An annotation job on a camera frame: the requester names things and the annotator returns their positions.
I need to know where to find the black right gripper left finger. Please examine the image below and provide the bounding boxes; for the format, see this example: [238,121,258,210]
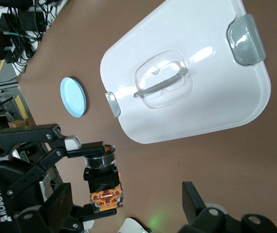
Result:
[12,183,73,233]

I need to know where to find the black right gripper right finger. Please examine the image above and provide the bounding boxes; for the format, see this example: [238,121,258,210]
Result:
[179,181,277,233]

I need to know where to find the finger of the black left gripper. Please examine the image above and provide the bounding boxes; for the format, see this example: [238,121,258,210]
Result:
[64,203,117,233]

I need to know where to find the orange and black push-button switch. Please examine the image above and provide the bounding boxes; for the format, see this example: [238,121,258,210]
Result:
[82,144,125,211]

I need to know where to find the brown cardboard box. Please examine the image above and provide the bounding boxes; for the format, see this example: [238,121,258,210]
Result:
[7,118,36,130]

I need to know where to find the light blue round plate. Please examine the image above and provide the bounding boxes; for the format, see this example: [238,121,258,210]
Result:
[60,76,88,118]

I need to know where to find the black equipment box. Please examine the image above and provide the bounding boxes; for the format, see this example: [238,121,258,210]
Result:
[0,31,16,62]
[0,11,45,33]

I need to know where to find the white lidded storage box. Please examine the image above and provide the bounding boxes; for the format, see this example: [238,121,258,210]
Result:
[99,0,272,145]

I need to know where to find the aluminium workbench frame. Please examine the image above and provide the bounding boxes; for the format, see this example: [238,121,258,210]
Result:
[0,79,20,98]

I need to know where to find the floor cable tangle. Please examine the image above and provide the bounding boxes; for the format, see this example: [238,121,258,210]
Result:
[6,0,69,75]

